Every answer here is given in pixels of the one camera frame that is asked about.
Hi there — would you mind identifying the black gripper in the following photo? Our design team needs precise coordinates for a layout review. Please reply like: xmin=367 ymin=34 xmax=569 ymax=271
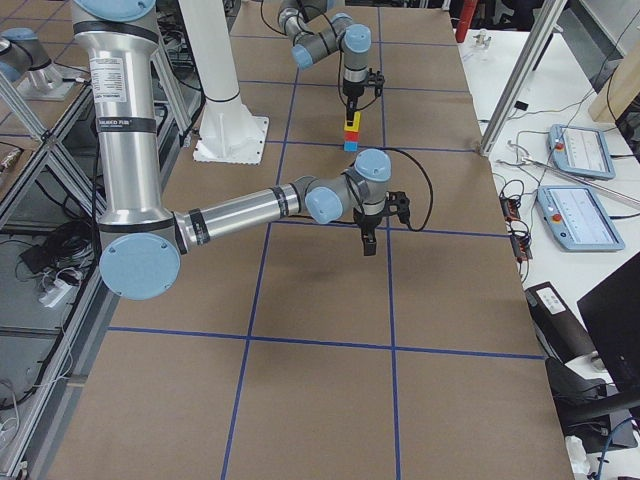
xmin=342 ymin=79 xmax=365 ymax=125
xmin=353 ymin=193 xmax=389 ymax=256

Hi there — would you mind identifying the yellow wooden cube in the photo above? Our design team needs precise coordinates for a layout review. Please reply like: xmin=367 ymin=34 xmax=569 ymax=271
xmin=343 ymin=112 xmax=361 ymax=139

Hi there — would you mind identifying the red wooden cube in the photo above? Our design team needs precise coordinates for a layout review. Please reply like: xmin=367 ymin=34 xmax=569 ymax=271
xmin=344 ymin=130 xmax=360 ymax=143

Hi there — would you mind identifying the blue wooden cube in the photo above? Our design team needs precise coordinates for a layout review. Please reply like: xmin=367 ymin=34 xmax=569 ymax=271
xmin=343 ymin=141 xmax=358 ymax=152

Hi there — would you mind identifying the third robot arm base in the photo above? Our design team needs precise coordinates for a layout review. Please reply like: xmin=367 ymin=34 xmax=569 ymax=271
xmin=1 ymin=27 xmax=74 ymax=101

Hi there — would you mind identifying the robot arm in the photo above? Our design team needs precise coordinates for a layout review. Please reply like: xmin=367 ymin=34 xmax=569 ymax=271
xmin=272 ymin=1 xmax=384 ymax=129
xmin=71 ymin=1 xmax=391 ymax=300

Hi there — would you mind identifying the small black square pad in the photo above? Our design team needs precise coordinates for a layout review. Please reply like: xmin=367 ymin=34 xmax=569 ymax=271
xmin=514 ymin=101 xmax=529 ymax=112

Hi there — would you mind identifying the metal rod tool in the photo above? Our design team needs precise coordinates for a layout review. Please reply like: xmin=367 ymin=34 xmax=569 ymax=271
xmin=507 ymin=141 xmax=640 ymax=208

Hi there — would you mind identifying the near teach pendant tablet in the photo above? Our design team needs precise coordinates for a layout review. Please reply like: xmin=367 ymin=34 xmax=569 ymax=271
xmin=537 ymin=185 xmax=625 ymax=252

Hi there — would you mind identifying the teach pendant tablet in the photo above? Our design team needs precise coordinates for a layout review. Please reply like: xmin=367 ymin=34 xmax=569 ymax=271
xmin=537 ymin=185 xmax=625 ymax=252
xmin=548 ymin=124 xmax=616 ymax=180

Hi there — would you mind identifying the black box with label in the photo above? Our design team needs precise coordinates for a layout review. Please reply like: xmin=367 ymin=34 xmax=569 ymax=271
xmin=525 ymin=282 xmax=596 ymax=363

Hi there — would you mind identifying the far teach pendant tablet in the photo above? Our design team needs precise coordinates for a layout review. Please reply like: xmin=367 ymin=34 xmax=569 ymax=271
xmin=548 ymin=124 xmax=616 ymax=180

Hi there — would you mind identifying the black computer monitor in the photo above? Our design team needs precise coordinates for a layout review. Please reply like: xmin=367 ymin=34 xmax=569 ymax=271
xmin=578 ymin=254 xmax=640 ymax=390

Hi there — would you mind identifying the white power strip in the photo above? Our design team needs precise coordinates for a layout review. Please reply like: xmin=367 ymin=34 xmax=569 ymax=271
xmin=39 ymin=279 xmax=72 ymax=308

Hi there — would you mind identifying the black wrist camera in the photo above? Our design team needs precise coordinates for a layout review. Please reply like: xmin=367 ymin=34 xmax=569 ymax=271
xmin=365 ymin=69 xmax=385 ymax=98
xmin=386 ymin=191 xmax=411 ymax=226

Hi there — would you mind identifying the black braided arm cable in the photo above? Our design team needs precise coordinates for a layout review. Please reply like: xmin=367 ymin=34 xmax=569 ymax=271
xmin=382 ymin=146 xmax=434 ymax=232

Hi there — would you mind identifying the white metal mount base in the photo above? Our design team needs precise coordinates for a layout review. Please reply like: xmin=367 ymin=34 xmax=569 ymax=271
xmin=193 ymin=98 xmax=269 ymax=165

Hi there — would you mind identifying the circuit board with wires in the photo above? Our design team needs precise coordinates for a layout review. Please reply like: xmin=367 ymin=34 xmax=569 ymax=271
xmin=498 ymin=179 xmax=532 ymax=264

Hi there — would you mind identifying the white mount column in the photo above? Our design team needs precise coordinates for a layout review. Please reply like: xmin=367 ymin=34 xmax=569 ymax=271
xmin=179 ymin=0 xmax=240 ymax=103

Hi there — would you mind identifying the aluminium frame post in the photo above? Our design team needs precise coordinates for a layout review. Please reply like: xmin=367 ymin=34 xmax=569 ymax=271
xmin=478 ymin=0 xmax=567 ymax=157

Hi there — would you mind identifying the cable bundle under frame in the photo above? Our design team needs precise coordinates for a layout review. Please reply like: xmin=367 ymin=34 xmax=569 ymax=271
xmin=14 ymin=219 xmax=109 ymax=291

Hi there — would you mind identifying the aluminium truss frame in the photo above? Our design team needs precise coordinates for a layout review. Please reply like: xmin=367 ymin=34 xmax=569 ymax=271
xmin=0 ymin=44 xmax=206 ymax=471

